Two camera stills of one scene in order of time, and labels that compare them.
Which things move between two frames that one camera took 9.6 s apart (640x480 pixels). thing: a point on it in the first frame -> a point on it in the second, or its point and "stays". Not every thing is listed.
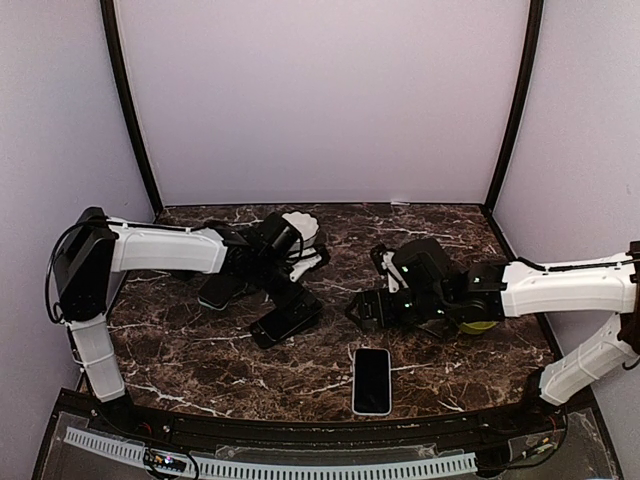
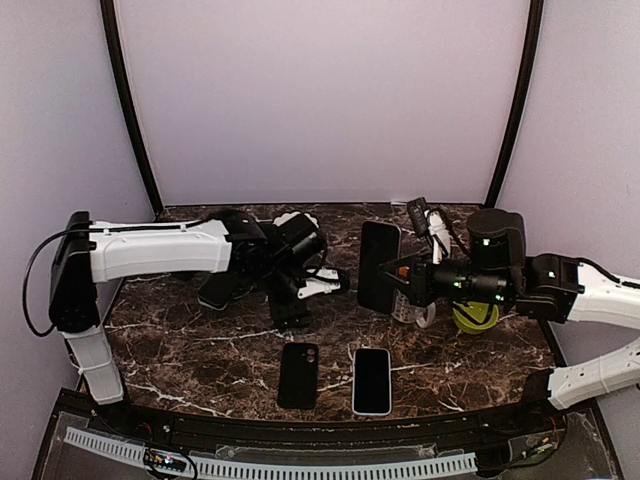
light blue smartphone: (371, 381) stays
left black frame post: (110, 22) stays
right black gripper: (385, 318) -> (417, 287)
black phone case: (284, 320) -> (299, 372)
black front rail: (326, 433) stays
